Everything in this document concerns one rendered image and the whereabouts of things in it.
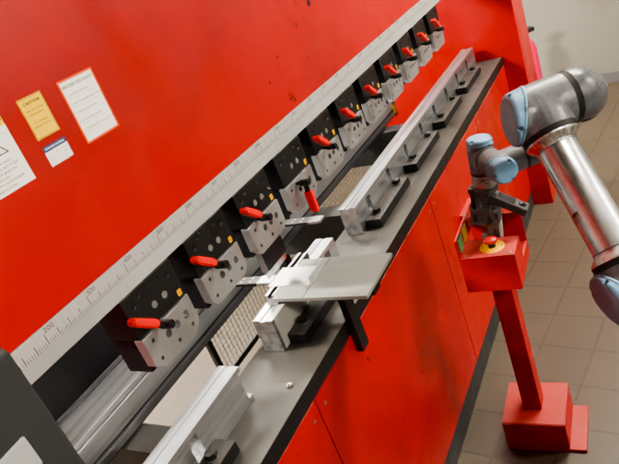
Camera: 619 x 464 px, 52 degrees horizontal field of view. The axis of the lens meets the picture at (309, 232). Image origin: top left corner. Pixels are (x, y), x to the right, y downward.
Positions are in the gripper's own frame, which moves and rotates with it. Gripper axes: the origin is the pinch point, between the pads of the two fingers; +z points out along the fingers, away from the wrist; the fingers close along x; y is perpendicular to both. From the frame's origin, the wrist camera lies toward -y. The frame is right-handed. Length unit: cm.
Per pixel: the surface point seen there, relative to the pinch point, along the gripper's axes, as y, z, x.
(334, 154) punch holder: 41, -40, 13
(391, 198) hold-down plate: 34.3, -14.3, -6.7
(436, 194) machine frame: 25.3, -4.8, -26.0
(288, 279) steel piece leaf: 43, -23, 53
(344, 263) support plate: 29, -24, 48
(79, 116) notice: 49, -84, 90
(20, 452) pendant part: -4, -82, 155
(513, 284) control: -4.7, 4.9, 15.1
